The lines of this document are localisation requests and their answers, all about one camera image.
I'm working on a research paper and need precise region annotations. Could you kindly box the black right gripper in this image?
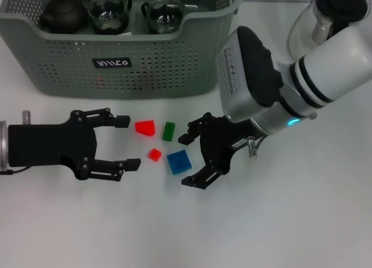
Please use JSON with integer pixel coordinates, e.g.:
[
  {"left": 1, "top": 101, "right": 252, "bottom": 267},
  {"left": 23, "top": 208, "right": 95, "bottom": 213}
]
[{"left": 177, "top": 112, "right": 263, "bottom": 191}]

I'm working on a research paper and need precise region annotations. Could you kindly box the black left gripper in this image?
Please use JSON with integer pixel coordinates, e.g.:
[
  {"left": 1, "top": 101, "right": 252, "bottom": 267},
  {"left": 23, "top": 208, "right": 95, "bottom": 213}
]
[{"left": 8, "top": 107, "right": 142, "bottom": 183}]

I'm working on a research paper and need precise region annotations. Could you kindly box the blue square toy plate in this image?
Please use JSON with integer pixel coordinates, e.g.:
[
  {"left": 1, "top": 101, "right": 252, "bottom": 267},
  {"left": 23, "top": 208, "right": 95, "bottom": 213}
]
[{"left": 167, "top": 149, "right": 193, "bottom": 176}]

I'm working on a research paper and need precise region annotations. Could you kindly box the red sloped toy block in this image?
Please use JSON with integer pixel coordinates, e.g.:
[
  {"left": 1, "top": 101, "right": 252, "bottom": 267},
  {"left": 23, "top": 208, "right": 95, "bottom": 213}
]
[{"left": 135, "top": 120, "right": 156, "bottom": 137}]

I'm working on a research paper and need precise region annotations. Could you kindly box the small red square block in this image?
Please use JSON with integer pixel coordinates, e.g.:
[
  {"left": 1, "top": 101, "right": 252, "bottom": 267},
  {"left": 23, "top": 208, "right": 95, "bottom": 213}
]
[{"left": 148, "top": 148, "right": 163, "bottom": 163}]

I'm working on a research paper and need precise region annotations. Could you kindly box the green toy brick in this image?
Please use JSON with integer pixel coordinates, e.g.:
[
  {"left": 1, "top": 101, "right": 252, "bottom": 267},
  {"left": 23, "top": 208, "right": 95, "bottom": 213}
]
[{"left": 162, "top": 122, "right": 176, "bottom": 142}]

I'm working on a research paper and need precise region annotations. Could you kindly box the glass teacup with black holder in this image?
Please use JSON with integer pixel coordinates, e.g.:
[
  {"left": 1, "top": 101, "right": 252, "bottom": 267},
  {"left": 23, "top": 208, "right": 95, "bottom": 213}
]
[
  {"left": 88, "top": 0, "right": 133, "bottom": 35},
  {"left": 141, "top": 0, "right": 187, "bottom": 35}
]

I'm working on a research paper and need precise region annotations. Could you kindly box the grey-green perforated storage bin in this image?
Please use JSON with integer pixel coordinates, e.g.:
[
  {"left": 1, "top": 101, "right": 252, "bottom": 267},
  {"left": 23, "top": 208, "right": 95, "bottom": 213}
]
[{"left": 0, "top": 0, "right": 244, "bottom": 99}]

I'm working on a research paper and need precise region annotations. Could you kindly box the black clay teapot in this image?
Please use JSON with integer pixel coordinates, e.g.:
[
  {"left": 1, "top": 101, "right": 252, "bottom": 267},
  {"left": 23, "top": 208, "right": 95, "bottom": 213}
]
[{"left": 39, "top": 0, "right": 90, "bottom": 35}]

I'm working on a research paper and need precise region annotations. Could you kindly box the right arm cable with connector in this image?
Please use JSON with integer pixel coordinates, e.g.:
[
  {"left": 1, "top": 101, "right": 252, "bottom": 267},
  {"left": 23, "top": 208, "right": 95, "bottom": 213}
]
[{"left": 246, "top": 135, "right": 266, "bottom": 160}]

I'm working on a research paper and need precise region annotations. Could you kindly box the arm cable with connector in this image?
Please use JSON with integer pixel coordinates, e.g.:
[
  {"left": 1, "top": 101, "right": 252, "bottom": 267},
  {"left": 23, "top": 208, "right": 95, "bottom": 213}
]
[
  {"left": 246, "top": 135, "right": 266, "bottom": 160},
  {"left": 0, "top": 167, "right": 29, "bottom": 176}
]

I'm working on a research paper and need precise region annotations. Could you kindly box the left arm cable with connector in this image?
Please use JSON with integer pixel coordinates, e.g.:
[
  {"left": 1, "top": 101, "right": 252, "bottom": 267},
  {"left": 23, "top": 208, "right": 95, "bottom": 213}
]
[{"left": 0, "top": 167, "right": 29, "bottom": 176}]

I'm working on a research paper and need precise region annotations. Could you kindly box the glass carafe with black handle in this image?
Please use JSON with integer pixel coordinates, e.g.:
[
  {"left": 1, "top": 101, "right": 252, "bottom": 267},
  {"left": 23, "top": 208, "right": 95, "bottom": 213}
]
[{"left": 287, "top": 0, "right": 369, "bottom": 61}]

